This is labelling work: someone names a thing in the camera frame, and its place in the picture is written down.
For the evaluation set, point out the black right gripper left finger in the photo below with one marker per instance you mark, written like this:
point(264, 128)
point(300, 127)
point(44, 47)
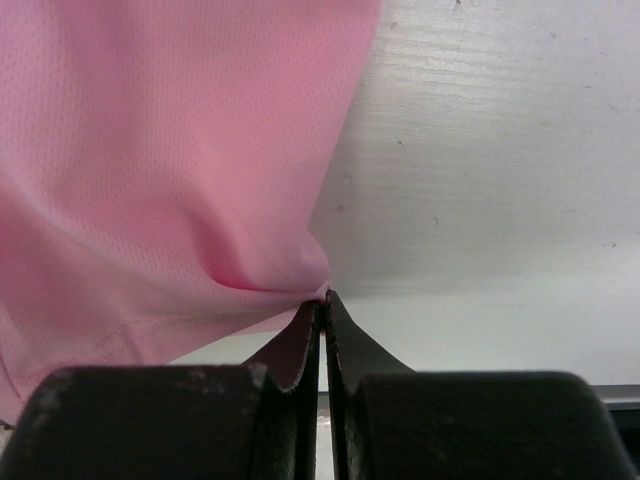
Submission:
point(253, 420)

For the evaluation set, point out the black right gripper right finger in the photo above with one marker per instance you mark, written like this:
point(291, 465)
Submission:
point(391, 422)

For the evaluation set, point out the pink t shirt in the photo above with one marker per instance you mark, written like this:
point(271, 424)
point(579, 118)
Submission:
point(160, 161)

